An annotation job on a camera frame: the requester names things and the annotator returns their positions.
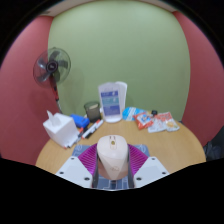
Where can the white marker with black cap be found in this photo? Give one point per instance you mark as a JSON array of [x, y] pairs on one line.
[[92, 129]]

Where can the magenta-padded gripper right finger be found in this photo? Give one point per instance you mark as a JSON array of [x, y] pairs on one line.
[[151, 170]]

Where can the white tissue box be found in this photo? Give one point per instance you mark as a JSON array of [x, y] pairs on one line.
[[61, 130]]

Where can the red snack packet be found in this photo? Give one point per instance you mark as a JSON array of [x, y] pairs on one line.
[[143, 120]]

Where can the blue snack packet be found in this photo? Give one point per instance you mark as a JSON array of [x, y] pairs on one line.
[[129, 113]]

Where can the blue whiteboard eraser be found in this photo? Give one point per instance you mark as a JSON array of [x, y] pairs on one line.
[[79, 120]]

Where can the small black round object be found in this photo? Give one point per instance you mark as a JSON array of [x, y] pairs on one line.
[[154, 112]]

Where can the pale pink computer mouse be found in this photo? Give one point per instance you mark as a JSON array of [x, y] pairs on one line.
[[112, 156]]

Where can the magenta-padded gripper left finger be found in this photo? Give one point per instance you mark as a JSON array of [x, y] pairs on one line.
[[73, 170]]

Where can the black standing fan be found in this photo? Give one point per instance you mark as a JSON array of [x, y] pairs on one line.
[[51, 66]]

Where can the white plastic chair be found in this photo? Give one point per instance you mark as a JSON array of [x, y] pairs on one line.
[[123, 93]]

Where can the white marker pen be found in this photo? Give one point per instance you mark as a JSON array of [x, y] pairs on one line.
[[77, 136]]

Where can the orange and white snack packet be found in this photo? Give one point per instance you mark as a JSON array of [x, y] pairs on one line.
[[170, 121]]

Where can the blue-grey patterned mouse pad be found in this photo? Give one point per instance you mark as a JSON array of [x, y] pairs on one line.
[[111, 184]]

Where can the dark mesh pen cup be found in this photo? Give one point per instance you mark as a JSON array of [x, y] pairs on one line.
[[92, 111]]

